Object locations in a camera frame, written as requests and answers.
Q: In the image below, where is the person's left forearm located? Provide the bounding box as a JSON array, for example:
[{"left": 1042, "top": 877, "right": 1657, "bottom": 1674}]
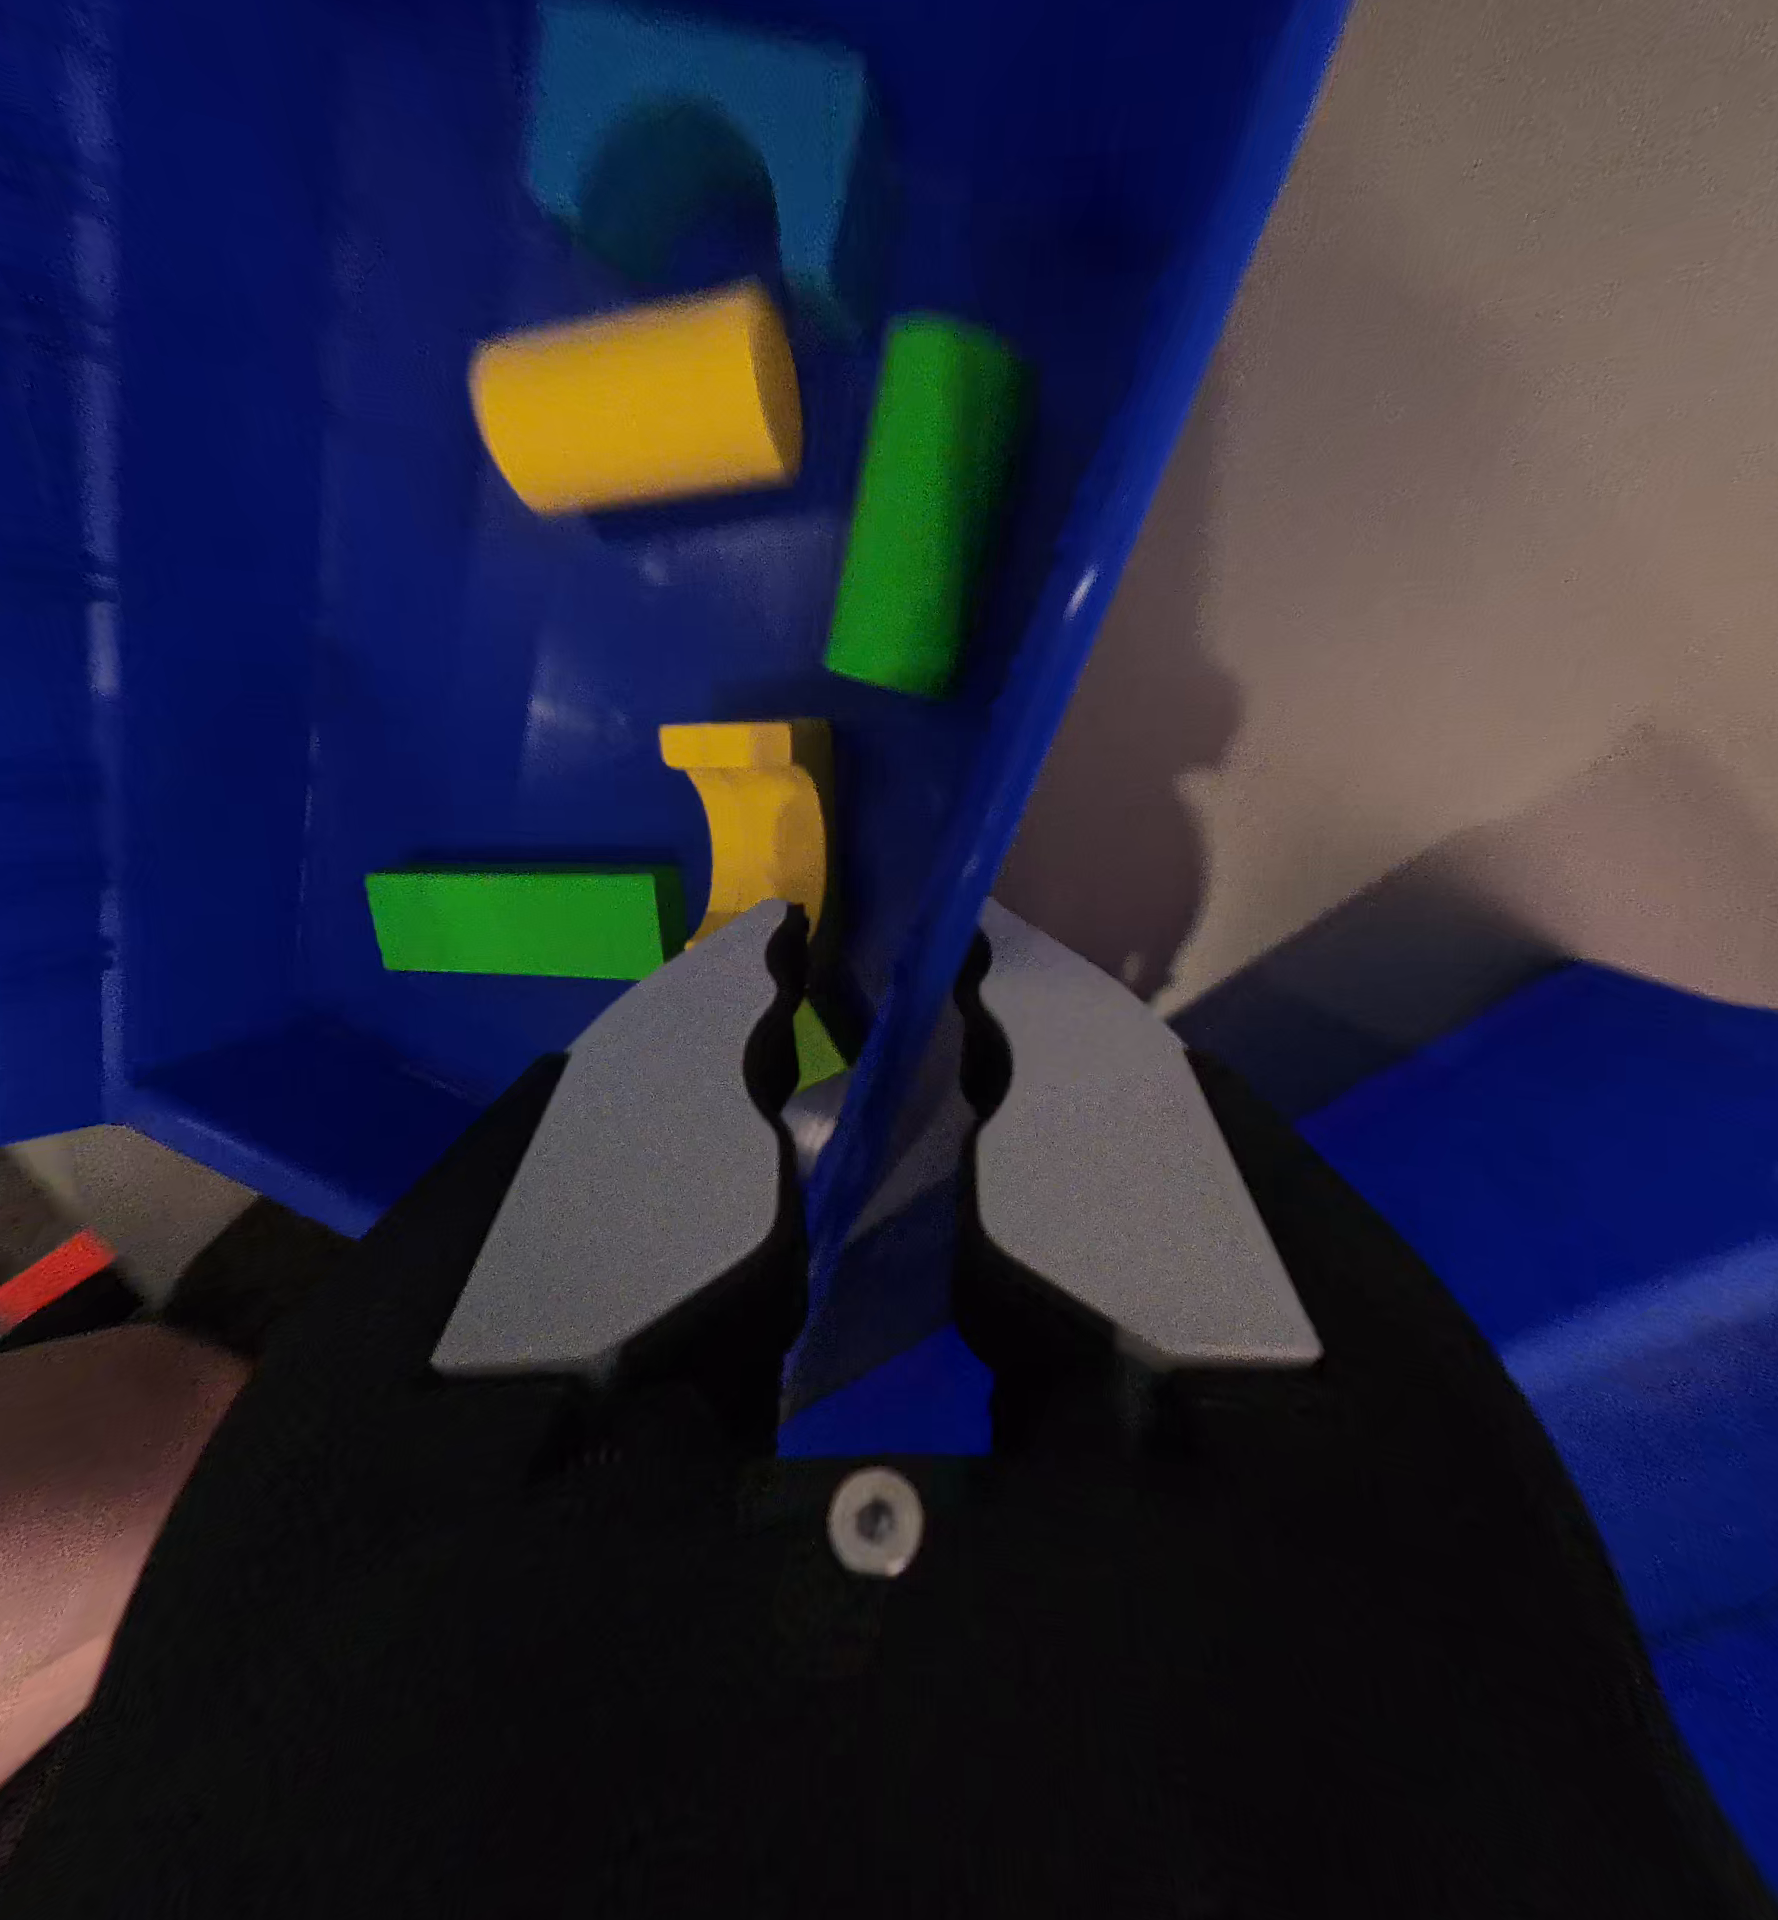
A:
[{"left": 0, "top": 1320, "right": 250, "bottom": 1840}]

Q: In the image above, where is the blue arch block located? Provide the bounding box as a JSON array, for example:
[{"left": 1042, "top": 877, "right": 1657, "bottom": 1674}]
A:
[{"left": 527, "top": 6, "right": 875, "bottom": 324}]

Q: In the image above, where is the blue plastic bin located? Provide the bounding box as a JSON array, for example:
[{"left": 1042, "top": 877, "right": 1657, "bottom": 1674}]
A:
[
  {"left": 1166, "top": 959, "right": 1778, "bottom": 1920},
  {"left": 0, "top": 0, "right": 1356, "bottom": 1459}
]

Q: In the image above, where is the yellow arch block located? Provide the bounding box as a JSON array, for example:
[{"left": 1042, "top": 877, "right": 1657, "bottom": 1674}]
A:
[{"left": 657, "top": 719, "right": 835, "bottom": 950}]

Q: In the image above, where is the yellow cylinder block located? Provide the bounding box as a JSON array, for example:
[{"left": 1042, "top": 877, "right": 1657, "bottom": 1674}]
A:
[{"left": 467, "top": 280, "right": 805, "bottom": 515}]

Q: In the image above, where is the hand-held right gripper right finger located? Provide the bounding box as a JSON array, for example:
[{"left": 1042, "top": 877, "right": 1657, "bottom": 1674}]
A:
[{"left": 952, "top": 896, "right": 1325, "bottom": 1449}]

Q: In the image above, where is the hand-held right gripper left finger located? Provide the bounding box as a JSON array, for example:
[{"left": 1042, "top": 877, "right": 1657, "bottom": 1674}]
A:
[{"left": 428, "top": 896, "right": 815, "bottom": 1453}]

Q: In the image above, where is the green cylinder block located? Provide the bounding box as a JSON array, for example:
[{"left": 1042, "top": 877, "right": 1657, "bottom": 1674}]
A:
[{"left": 823, "top": 313, "right": 1033, "bottom": 700}]

